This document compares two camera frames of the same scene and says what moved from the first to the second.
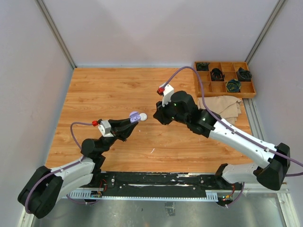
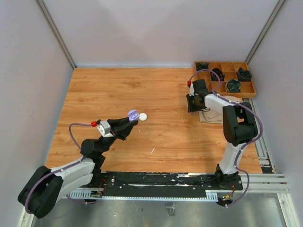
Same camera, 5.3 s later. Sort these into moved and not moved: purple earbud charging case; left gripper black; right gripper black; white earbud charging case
Moved: right gripper black
Not moved: purple earbud charging case; left gripper black; white earbud charging case
